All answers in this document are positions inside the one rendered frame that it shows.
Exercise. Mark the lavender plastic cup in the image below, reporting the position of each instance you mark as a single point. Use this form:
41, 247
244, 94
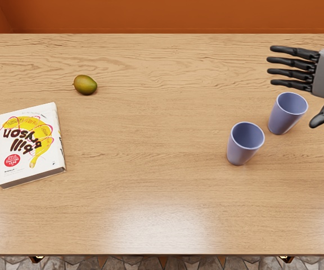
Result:
287, 113
244, 144

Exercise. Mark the green-yellow mango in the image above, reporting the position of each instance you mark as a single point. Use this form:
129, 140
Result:
85, 85

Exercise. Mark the white and yellow book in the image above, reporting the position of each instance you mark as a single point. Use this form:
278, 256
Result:
29, 144

